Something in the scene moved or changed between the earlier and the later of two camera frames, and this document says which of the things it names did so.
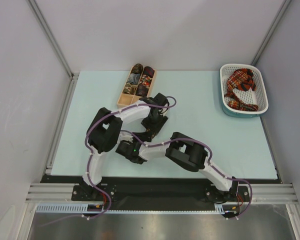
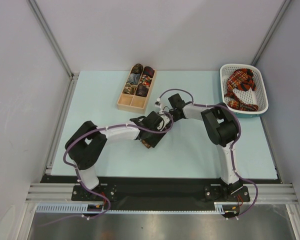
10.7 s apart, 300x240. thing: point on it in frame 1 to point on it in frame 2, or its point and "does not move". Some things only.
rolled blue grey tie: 133,79 does not move
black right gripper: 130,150 to 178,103
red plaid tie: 235,79 does not move
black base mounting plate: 159,190 does not move
